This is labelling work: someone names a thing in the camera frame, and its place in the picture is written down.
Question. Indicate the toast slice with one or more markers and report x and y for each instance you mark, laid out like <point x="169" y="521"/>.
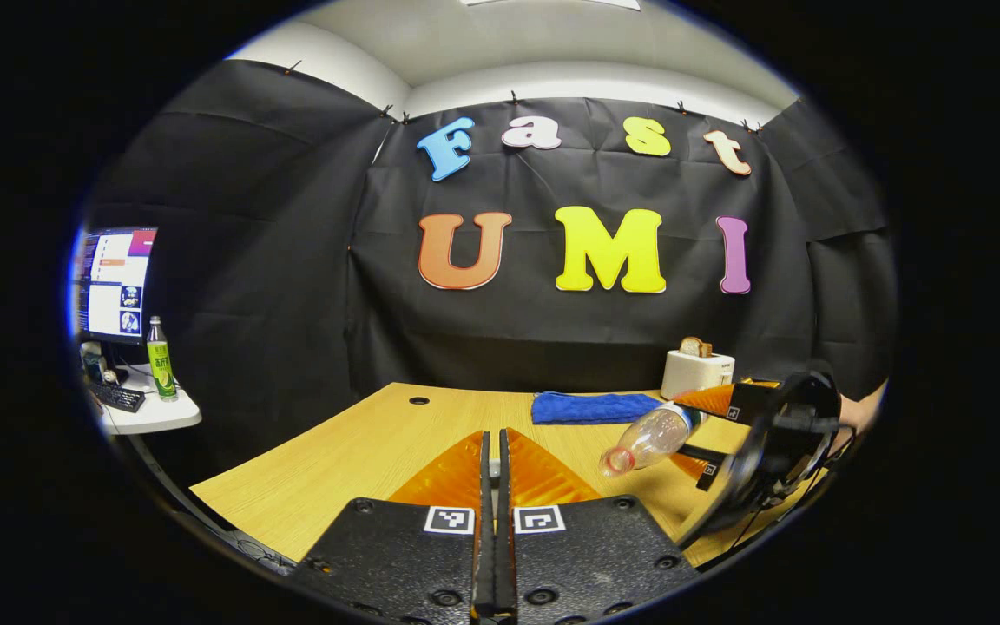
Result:
<point x="696" y="347"/>

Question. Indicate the white toaster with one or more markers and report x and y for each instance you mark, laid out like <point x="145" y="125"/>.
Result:
<point x="695" y="373"/>

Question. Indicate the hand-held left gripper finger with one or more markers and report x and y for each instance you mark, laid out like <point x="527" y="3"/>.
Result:
<point x="506" y="555"/>
<point x="484" y="555"/>

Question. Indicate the ceiling light panel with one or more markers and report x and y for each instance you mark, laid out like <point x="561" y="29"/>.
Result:
<point x="552" y="3"/>

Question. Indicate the computer monitor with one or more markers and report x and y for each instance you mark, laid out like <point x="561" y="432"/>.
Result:
<point x="115" y="285"/>

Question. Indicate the black backdrop cloth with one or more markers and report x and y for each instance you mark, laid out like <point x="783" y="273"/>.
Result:
<point x="292" y="278"/>

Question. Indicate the clear plastic water bottle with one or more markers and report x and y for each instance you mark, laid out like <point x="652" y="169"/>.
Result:
<point x="652" y="438"/>

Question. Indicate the white side desk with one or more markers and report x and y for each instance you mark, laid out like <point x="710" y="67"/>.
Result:
<point x="161" y="415"/>

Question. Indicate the blue towel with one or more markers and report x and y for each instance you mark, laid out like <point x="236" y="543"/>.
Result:
<point x="595" y="408"/>

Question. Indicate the green drink bottle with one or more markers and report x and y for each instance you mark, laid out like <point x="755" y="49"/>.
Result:
<point x="161" y="360"/>

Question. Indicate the black keyboard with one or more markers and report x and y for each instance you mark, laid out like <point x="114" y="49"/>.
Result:
<point x="118" y="398"/>

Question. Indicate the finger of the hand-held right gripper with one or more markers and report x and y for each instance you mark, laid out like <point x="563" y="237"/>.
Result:
<point x="713" y="399"/>
<point x="708" y="473"/>

